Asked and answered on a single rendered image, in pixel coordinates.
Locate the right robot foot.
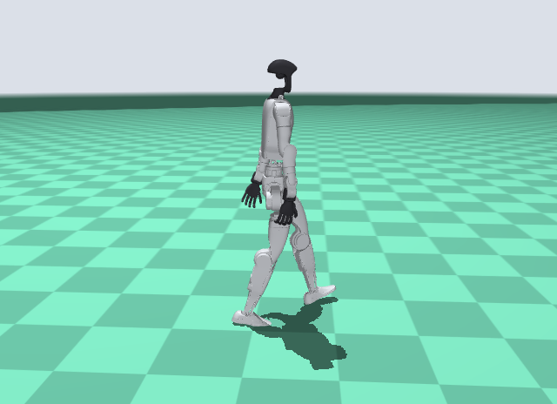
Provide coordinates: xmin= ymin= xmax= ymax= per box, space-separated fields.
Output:
xmin=232 ymin=310 xmax=272 ymax=327

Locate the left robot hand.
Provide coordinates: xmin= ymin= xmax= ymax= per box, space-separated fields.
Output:
xmin=241 ymin=172 xmax=262 ymax=208

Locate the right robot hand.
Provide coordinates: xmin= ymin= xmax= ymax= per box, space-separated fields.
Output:
xmin=274 ymin=188 xmax=298 ymax=226

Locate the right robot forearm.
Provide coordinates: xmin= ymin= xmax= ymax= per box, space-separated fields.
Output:
xmin=280 ymin=145 xmax=298 ymax=199

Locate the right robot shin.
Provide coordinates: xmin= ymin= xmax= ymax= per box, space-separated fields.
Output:
xmin=244 ymin=253 xmax=277 ymax=316

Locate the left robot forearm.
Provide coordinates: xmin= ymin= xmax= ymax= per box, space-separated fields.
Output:
xmin=254 ymin=146 xmax=270 ymax=182

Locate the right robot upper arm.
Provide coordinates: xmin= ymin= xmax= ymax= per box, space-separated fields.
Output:
xmin=273 ymin=102 xmax=297 ymax=158

